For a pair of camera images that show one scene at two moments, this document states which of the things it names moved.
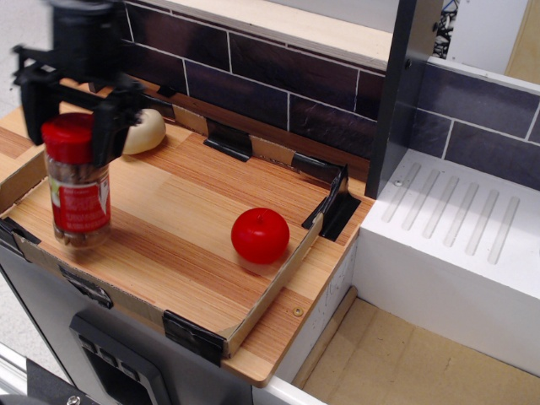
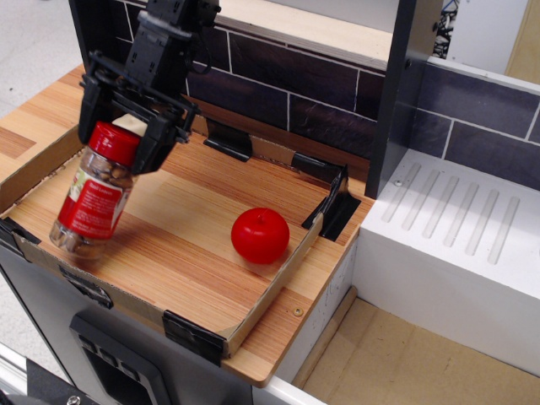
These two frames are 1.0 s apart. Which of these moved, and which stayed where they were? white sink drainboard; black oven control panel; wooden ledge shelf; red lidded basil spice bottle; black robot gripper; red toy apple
Moved: red lidded basil spice bottle; black robot gripper
Stayed: wooden ledge shelf; red toy apple; white sink drainboard; black oven control panel
